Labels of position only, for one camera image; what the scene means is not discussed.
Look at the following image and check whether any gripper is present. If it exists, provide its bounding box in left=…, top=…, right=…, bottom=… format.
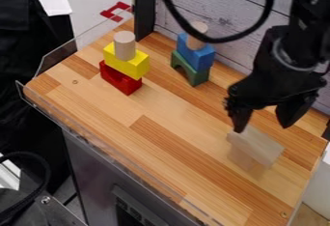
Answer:
left=223, top=25, right=329, bottom=134

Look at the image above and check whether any pale rectangular wooden block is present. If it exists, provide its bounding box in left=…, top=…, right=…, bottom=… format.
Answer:
left=225, top=125, right=286, bottom=170

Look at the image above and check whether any small wooden block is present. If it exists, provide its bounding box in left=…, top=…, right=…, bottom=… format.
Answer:
left=227, top=146, right=271, bottom=177

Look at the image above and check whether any green arch block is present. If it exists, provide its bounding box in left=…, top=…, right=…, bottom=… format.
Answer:
left=169, top=49, right=213, bottom=88

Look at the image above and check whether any blue block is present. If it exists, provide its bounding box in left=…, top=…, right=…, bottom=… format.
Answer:
left=175, top=32, right=217, bottom=72

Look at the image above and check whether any wooden cylinder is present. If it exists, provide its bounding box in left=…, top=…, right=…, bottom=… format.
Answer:
left=112, top=30, right=138, bottom=62
left=185, top=20, right=210, bottom=51

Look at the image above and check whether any yellow block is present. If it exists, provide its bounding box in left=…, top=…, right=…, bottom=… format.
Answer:
left=101, top=41, right=151, bottom=81

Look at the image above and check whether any red block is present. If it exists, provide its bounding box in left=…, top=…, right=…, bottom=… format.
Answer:
left=97, top=59, right=145, bottom=97

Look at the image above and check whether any grey metal cabinet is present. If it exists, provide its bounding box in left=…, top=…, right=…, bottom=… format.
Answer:
left=62, top=128, right=212, bottom=226

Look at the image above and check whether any black post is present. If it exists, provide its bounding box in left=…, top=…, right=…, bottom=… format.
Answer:
left=132, top=0, right=157, bottom=42

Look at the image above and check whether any thick black cable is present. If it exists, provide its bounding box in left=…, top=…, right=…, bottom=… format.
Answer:
left=0, top=151, right=53, bottom=219

